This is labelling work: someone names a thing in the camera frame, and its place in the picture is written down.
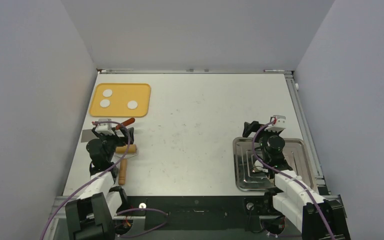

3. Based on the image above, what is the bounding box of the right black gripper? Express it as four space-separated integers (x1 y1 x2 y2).
243 121 281 163

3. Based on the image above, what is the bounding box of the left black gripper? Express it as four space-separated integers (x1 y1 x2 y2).
92 127 133 162

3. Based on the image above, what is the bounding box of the wooden rolling pin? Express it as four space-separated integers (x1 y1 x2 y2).
115 144 138 186

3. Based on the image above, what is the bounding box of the white dough piece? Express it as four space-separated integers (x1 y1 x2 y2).
252 160 264 172

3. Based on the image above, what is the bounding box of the stainless steel tray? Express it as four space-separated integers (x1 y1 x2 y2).
232 137 316 192

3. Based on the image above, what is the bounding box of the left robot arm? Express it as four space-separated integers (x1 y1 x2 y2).
65 128 134 240

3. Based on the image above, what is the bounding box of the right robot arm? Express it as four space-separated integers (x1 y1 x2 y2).
242 115 351 240

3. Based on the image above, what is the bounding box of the white dough disc lower left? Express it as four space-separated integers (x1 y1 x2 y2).
99 99 111 108

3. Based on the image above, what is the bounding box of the white dough disc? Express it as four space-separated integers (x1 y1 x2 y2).
127 100 139 110
99 99 111 108
102 89 113 98

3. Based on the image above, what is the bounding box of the white dough disc right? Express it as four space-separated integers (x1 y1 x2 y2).
127 100 139 110

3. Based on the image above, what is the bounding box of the white dough disc upper left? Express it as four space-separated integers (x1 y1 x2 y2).
102 89 113 98

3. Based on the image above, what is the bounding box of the yellow plastic tray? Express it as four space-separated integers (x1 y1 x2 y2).
89 83 151 118

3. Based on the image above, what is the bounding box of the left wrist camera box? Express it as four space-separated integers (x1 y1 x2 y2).
95 118 115 136

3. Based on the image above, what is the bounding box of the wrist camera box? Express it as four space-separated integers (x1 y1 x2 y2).
269 115 287 132
95 118 115 136

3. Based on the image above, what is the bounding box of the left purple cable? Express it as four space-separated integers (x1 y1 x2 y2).
39 120 170 240

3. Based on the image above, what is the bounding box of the purple cable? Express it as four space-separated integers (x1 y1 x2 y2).
251 121 337 240
39 120 170 240

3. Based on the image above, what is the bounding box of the scraper with red handle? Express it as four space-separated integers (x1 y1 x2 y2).
80 117 136 144

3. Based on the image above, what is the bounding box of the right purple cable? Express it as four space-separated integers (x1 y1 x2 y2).
251 121 337 240

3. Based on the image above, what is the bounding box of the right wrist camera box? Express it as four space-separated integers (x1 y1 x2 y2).
269 115 287 132

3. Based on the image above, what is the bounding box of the aluminium frame rail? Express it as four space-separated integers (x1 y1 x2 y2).
284 70 331 195

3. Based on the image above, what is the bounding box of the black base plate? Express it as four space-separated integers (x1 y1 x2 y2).
117 195 286 234

